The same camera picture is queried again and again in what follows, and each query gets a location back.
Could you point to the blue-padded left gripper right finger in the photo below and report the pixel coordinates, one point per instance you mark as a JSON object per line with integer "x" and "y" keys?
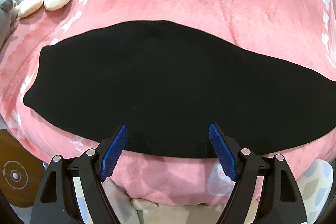
{"x": 280, "y": 201}

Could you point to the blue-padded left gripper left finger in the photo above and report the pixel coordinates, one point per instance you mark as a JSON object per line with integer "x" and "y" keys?
{"x": 56, "y": 199}

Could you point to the black pants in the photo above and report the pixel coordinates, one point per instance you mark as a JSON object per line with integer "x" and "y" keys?
{"x": 168, "y": 82}

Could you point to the white grey patterned slipper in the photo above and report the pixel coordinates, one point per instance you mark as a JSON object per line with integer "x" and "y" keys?
{"x": 315, "y": 186}

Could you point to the wooden bedside table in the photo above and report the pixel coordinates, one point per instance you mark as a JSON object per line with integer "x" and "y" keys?
{"x": 21, "y": 172}

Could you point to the grey plush toy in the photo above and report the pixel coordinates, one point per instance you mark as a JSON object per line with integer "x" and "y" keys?
{"x": 8, "y": 20}

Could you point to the pink bow-print blanket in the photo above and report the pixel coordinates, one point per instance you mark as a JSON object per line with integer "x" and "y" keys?
{"x": 299, "y": 31}

